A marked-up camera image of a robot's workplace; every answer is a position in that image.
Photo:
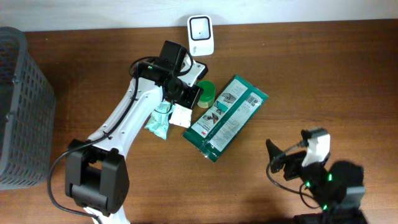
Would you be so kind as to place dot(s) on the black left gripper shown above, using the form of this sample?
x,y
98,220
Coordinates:
x,y
191,100

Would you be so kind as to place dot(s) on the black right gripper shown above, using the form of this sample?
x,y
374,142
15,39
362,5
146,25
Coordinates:
x,y
289,160

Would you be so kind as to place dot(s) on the white cream tube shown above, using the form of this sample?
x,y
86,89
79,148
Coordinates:
x,y
181,116

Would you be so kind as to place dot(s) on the green lid jar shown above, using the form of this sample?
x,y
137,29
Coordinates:
x,y
207,97

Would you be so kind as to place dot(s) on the mint green tissue packet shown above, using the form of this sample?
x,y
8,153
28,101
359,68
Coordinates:
x,y
158,122

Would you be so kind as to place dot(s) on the green wipes packet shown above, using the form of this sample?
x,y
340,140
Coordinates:
x,y
215,130

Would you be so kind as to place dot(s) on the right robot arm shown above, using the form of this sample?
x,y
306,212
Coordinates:
x,y
338,191

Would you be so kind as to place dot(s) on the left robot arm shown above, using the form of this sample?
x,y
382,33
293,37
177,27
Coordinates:
x,y
96,175

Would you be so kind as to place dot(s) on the white barcode scanner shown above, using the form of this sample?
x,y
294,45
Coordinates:
x,y
200,35

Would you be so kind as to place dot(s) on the grey plastic mesh basket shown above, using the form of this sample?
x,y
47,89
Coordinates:
x,y
27,114

